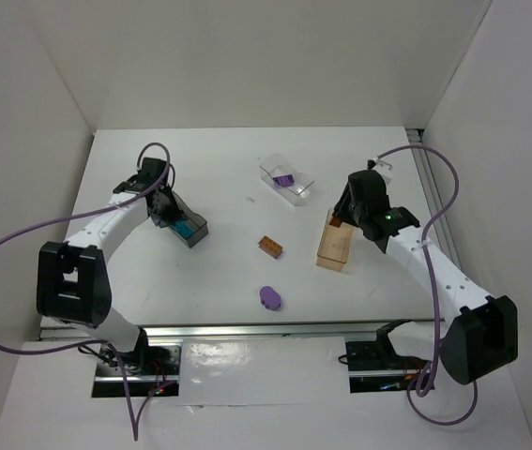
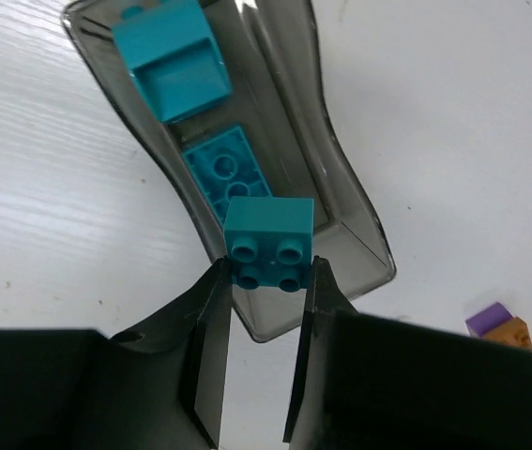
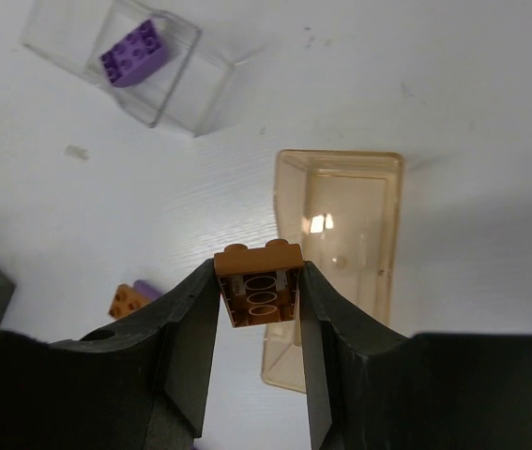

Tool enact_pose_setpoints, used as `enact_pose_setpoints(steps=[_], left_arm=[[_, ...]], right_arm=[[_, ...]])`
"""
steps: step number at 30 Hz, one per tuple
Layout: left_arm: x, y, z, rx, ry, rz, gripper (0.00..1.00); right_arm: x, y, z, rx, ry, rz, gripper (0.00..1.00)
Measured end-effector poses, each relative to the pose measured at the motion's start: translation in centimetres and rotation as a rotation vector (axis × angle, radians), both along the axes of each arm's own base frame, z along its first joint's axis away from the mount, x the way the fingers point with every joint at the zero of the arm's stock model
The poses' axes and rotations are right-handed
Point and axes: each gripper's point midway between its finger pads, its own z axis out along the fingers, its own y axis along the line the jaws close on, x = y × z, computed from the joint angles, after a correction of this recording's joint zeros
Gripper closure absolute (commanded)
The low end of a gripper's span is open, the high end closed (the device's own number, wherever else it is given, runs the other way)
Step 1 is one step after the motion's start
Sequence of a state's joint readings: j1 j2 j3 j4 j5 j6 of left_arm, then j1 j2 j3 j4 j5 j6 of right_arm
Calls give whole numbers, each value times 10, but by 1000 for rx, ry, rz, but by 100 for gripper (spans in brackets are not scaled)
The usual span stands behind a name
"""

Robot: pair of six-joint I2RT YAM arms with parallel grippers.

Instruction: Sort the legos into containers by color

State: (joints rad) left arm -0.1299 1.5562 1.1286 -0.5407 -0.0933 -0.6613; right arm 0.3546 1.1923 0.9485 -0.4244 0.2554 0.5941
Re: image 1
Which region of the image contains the teal lego brick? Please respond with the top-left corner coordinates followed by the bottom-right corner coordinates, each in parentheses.
top-left (173, 220), bottom-right (189, 239)
top-left (187, 227), bottom-right (202, 240)

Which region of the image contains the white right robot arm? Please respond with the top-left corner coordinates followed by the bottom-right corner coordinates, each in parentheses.
top-left (333, 170), bottom-right (518, 385)

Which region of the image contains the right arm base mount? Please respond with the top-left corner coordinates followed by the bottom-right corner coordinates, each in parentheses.
top-left (338, 320), bottom-right (427, 394)

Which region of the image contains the orange lego brick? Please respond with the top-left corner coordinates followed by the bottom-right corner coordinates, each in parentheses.
top-left (258, 236), bottom-right (283, 259)

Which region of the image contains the smoky grey plastic container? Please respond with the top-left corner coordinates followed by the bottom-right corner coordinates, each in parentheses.
top-left (165, 192), bottom-right (208, 248)

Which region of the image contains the clear plastic container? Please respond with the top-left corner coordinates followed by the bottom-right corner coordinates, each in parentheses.
top-left (260, 153), bottom-right (314, 206)

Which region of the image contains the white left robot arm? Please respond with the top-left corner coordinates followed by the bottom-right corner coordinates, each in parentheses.
top-left (37, 157), bottom-right (205, 353)

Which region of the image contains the purple rounded lego piece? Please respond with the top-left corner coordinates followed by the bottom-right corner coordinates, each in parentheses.
top-left (259, 286), bottom-right (282, 311)

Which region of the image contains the aluminium front rail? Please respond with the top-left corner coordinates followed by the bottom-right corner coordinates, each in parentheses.
top-left (38, 320), bottom-right (445, 346)

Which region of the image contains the purple rectangular lego brick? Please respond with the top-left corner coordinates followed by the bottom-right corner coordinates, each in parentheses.
top-left (273, 174), bottom-right (295, 188)

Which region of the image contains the amber plastic container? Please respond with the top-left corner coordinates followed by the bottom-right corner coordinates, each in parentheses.
top-left (316, 209), bottom-right (356, 272)

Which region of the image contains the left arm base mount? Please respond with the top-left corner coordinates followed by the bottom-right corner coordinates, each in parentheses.
top-left (80, 345), bottom-right (182, 398)

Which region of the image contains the aluminium side rail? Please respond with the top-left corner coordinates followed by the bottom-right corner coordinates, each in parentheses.
top-left (411, 148), bottom-right (452, 254)

